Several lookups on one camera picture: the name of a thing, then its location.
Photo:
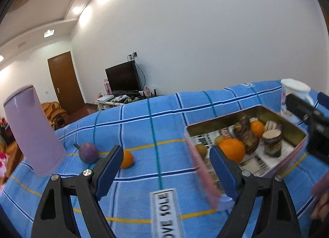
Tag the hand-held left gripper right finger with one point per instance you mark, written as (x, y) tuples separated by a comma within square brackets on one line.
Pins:
[(225, 173)]

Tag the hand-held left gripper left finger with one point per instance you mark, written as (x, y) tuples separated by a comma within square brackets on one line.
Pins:
[(110, 173)]

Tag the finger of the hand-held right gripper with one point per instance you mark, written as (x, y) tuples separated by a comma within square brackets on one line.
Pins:
[(323, 102), (300, 108)]

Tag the small orange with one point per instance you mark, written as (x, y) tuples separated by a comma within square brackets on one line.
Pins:
[(127, 160)]

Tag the pink metal tin box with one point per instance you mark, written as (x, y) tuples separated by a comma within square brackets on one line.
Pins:
[(290, 127)]

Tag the large orange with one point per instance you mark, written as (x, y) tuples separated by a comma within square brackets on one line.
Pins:
[(234, 149)]

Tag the purple round fruit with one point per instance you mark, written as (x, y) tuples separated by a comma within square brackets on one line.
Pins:
[(88, 152)]

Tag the brown round fruit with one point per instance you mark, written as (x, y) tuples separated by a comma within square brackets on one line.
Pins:
[(201, 150)]

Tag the brown taro root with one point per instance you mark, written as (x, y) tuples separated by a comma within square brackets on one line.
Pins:
[(245, 135)]

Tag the small brown can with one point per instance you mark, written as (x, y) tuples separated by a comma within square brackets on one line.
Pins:
[(272, 143)]

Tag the medium orange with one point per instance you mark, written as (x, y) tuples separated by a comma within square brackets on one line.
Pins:
[(257, 129)]

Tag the person's right forearm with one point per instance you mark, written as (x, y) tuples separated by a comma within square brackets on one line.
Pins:
[(322, 186)]

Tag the person's right hand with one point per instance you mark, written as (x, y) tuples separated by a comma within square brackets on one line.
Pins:
[(322, 208)]

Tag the white television stand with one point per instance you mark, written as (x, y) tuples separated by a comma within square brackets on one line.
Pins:
[(102, 104)]

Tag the blue plaid cloth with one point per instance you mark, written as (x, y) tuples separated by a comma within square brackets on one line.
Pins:
[(167, 125)]

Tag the white set-top box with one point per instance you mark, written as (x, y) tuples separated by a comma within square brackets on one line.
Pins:
[(106, 97)]

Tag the pink gift box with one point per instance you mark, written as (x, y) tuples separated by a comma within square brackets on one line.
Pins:
[(107, 86)]

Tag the purple electric kettle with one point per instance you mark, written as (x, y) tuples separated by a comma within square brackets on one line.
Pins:
[(33, 130)]

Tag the brown leather armchair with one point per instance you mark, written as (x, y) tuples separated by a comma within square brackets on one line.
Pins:
[(50, 107)]

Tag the black flat television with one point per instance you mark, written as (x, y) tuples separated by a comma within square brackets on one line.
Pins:
[(122, 76)]

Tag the brown wooden door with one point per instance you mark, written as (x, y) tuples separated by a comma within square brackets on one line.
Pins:
[(64, 81)]

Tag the pink floral pillow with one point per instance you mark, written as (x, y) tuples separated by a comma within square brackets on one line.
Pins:
[(2, 168)]

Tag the white wall socket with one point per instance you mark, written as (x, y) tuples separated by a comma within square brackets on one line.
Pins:
[(132, 55)]

